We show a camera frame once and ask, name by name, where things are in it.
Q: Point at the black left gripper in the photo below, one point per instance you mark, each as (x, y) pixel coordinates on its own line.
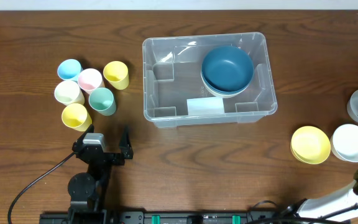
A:
(107, 156)

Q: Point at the white small bowl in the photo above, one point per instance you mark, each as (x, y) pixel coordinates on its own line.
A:
(344, 143)

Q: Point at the beige bowl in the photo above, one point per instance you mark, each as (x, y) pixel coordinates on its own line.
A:
(225, 96)

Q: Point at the dark blue bowl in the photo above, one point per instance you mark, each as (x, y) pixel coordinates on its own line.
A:
(227, 69)
(210, 88)

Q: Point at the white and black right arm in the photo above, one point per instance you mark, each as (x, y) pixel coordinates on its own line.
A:
(338, 206)

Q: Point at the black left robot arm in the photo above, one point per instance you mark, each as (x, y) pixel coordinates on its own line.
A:
(88, 189)

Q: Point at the clear plastic storage container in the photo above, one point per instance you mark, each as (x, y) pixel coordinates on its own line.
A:
(175, 95)

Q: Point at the green plastic cup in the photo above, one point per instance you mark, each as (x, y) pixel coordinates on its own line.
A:
(102, 100)

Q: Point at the yellow plastic cup near gripper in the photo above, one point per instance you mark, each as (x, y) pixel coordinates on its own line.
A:
(76, 116)

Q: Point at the white plastic cup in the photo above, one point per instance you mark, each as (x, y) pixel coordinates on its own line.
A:
(68, 92)

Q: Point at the pink plastic cup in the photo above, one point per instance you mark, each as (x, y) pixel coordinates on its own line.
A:
(90, 79)

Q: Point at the yellow small bowl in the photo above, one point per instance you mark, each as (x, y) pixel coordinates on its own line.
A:
(310, 145)

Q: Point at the light blue plastic cup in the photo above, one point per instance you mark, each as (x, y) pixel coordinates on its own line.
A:
(69, 70)

